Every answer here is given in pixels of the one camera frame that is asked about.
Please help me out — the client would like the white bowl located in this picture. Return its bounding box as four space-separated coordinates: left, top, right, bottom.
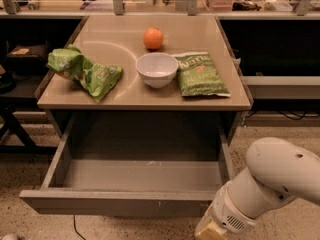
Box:
136 52 178 88

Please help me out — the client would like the orange fruit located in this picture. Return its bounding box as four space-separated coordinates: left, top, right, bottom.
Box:
143 27 163 50

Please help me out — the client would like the flat green chip bag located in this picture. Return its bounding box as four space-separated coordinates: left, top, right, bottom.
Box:
173 52 231 97

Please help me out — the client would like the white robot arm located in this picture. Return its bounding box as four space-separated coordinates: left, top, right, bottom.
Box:
195 137 320 240

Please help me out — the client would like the black side table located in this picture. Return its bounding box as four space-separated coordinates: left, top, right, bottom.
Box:
0 43 58 156

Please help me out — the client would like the grey top drawer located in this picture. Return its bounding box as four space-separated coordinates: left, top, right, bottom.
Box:
20 111 232 217

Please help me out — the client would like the grey drawer cabinet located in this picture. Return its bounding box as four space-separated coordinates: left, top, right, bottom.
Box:
34 14 254 147

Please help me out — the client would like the crumpled green chip bag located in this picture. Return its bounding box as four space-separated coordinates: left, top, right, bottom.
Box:
47 45 124 102

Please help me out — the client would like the black floor cable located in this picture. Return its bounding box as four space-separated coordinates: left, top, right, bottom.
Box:
72 214 87 240

